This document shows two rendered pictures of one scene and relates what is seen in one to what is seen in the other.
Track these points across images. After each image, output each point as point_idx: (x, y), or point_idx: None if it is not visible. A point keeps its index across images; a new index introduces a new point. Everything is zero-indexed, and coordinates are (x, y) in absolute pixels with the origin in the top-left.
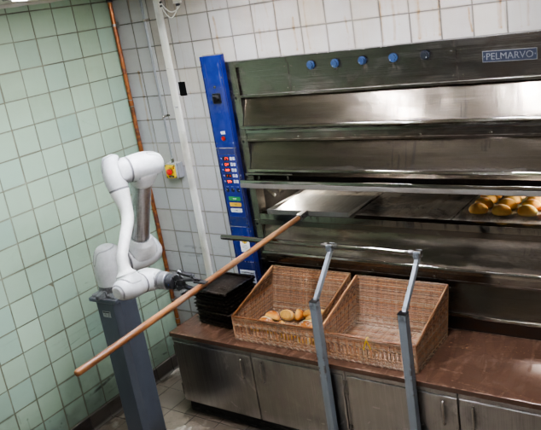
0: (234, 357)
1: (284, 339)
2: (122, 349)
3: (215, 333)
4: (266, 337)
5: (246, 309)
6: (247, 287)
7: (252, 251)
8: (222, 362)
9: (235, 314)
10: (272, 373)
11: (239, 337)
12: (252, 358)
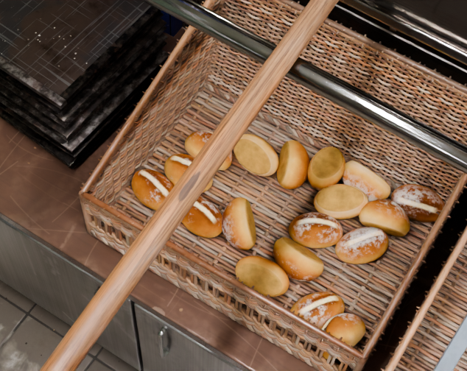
0: (79, 275)
1: (252, 315)
2: None
3: (23, 175)
4: (192, 283)
5: (129, 143)
6: (135, 43)
7: (204, 185)
8: (42, 259)
9: (92, 186)
10: (194, 357)
11: (101, 236)
12: (136, 308)
